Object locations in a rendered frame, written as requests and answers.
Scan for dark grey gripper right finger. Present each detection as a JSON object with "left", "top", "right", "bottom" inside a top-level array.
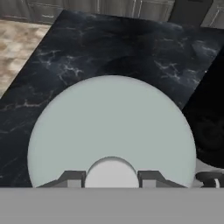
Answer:
[{"left": 136, "top": 170, "right": 188, "bottom": 189}]

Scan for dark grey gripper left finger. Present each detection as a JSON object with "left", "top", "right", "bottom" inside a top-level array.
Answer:
[{"left": 37, "top": 170, "right": 87, "bottom": 189}]

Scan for pale grey round blender lid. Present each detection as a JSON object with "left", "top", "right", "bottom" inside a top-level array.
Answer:
[{"left": 26, "top": 74, "right": 197, "bottom": 189}]

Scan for black blender with white base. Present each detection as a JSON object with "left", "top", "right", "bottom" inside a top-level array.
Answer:
[{"left": 181, "top": 47, "right": 224, "bottom": 189}]

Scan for grey cupboard run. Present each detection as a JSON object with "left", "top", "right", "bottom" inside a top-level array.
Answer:
[
  {"left": 200, "top": 0, "right": 224, "bottom": 30},
  {"left": 0, "top": 0, "right": 176, "bottom": 26}
]

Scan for black kitchen appliance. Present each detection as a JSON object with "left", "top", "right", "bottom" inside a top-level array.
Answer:
[{"left": 168, "top": 0, "right": 214, "bottom": 28}]

